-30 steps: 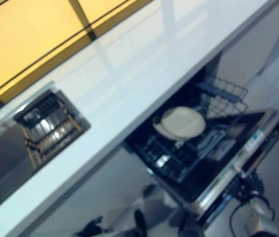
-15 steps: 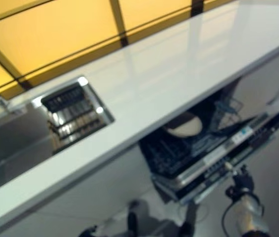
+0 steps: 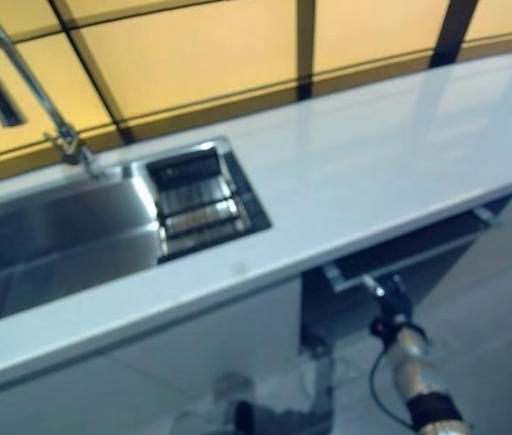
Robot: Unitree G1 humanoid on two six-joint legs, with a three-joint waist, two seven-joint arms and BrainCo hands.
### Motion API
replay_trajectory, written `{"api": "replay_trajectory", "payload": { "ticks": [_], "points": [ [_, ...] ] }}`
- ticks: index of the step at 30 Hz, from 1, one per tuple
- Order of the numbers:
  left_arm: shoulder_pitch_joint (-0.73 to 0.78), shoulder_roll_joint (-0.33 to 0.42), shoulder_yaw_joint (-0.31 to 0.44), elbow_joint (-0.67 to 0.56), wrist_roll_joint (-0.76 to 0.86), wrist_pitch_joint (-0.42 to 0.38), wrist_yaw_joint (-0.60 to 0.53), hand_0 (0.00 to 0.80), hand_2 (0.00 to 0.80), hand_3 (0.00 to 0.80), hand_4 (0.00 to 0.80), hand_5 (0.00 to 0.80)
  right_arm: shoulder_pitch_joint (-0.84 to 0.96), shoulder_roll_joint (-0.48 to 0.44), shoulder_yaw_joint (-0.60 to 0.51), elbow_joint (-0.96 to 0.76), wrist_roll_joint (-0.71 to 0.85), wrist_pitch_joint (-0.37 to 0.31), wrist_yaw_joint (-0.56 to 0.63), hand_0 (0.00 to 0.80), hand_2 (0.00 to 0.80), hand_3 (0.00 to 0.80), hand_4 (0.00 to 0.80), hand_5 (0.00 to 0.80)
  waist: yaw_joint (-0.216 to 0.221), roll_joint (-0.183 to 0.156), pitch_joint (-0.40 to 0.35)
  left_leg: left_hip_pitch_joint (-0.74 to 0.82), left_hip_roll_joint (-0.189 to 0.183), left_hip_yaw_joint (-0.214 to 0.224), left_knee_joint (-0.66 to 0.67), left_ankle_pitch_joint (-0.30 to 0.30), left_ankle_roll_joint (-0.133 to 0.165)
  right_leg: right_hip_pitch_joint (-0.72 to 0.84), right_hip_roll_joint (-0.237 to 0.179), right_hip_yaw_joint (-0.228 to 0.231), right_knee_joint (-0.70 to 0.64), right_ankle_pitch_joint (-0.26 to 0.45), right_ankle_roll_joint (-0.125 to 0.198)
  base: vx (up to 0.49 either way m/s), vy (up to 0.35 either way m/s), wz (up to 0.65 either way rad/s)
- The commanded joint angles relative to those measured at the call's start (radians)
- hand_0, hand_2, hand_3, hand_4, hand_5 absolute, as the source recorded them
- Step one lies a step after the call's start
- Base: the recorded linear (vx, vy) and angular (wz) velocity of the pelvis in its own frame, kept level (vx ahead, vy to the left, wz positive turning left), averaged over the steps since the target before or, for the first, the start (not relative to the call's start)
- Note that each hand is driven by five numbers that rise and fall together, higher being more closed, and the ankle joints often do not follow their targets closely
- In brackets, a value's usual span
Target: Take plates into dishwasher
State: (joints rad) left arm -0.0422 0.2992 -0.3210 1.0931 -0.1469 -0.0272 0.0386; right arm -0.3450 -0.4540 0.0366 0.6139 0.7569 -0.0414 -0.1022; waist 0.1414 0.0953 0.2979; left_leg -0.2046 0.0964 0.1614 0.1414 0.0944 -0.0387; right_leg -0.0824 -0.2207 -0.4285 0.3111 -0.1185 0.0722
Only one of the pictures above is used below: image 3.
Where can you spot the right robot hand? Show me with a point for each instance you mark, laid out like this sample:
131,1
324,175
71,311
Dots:
393,303

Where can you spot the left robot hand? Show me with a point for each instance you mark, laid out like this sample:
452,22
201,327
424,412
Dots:
278,419

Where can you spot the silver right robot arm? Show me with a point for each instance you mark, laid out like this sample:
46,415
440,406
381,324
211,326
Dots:
427,385

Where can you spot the black built-in dishwasher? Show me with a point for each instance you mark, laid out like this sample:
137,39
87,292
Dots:
418,272

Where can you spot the narrow white cabinet door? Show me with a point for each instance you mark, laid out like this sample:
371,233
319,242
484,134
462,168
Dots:
219,317

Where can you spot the black dish drying rack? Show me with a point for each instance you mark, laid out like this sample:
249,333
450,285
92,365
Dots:
201,213

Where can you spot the wide white cabinet door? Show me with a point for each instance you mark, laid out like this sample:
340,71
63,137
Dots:
33,389

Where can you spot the stainless steel kitchen sink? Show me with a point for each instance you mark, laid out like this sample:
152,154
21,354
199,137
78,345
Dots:
56,235

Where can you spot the chrome gooseneck faucet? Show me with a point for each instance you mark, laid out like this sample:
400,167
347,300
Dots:
33,81

